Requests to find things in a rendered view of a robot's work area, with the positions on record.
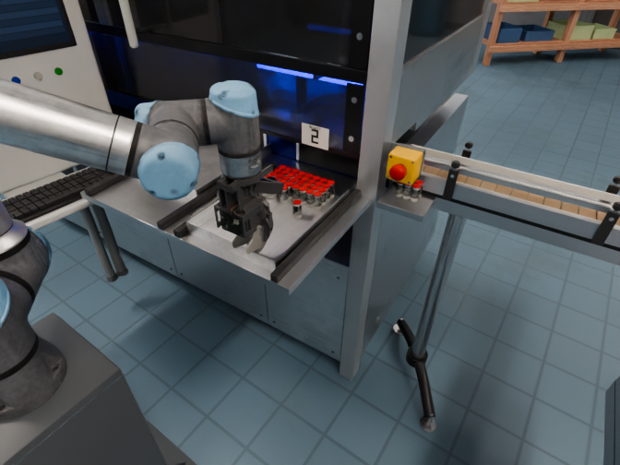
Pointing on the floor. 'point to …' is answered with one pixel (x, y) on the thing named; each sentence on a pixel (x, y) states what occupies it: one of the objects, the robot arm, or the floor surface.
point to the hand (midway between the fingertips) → (256, 247)
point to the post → (374, 165)
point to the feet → (419, 376)
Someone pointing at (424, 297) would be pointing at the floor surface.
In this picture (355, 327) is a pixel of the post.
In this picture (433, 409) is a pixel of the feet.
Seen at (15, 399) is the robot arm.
